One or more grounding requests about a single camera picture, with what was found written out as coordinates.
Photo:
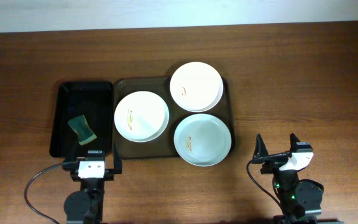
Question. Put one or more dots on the pale blue plate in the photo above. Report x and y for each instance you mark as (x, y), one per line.
(202, 140)

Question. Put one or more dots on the green yellow sponge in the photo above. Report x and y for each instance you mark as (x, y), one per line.
(82, 129)

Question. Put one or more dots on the white plate top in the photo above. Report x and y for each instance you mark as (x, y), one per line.
(196, 87)

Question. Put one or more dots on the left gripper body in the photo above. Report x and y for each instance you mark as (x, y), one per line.
(109, 175)

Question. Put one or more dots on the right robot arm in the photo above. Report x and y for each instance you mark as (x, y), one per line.
(298, 199)

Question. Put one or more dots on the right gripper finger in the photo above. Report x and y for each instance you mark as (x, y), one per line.
(294, 146)
(260, 151)

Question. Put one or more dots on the brown plastic serving tray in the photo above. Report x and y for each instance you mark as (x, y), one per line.
(163, 145)

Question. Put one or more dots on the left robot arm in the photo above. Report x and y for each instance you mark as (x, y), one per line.
(86, 205)

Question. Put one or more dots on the black rectangular tray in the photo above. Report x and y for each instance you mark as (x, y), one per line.
(94, 100)

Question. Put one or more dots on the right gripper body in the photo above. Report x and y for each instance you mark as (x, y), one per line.
(273, 165)

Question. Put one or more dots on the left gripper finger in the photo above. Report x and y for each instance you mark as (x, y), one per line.
(117, 159)
(72, 151)

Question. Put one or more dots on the white plate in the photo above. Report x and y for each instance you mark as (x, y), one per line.
(196, 87)
(141, 116)

